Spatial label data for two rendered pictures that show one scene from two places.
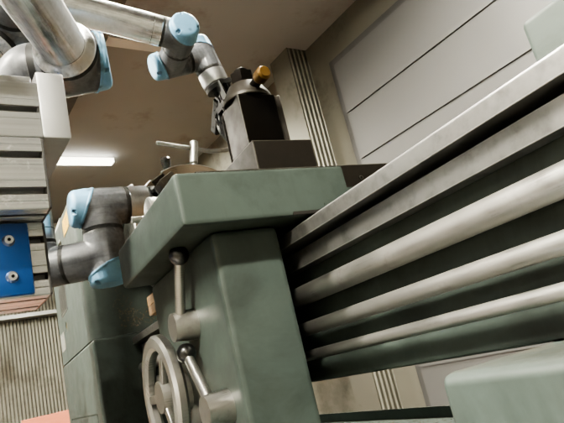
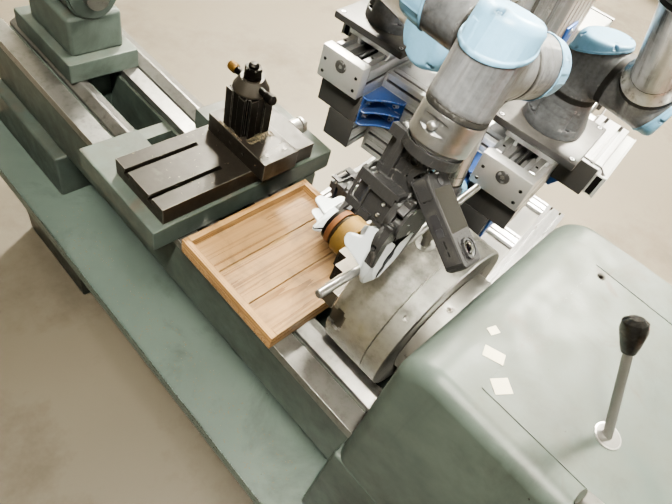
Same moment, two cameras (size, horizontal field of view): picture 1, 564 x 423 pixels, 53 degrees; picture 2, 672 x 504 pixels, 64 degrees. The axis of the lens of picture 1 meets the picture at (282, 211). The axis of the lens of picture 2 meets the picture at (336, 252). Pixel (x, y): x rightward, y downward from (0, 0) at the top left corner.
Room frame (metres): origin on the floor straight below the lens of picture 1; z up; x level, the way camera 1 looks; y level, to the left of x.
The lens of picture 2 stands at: (1.84, -0.21, 1.84)
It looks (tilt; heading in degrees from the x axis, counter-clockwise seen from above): 49 degrees down; 150
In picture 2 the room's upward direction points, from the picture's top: 20 degrees clockwise
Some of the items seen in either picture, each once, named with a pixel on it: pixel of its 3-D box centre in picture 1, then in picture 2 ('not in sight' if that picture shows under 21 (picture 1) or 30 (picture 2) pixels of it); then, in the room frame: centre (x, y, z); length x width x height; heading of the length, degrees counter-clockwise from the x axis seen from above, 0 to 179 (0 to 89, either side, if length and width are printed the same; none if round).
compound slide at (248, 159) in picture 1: (258, 181); (252, 139); (0.86, 0.03, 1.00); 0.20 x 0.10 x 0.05; 30
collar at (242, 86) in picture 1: (246, 96); (251, 82); (0.84, 0.01, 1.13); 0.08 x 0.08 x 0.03
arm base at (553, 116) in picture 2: not in sight; (563, 104); (0.96, 0.72, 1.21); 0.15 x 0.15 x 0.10
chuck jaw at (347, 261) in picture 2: not in sight; (345, 284); (1.34, 0.11, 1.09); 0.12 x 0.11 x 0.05; 120
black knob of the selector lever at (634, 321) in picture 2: (165, 163); (632, 333); (1.63, 0.32, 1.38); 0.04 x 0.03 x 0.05; 30
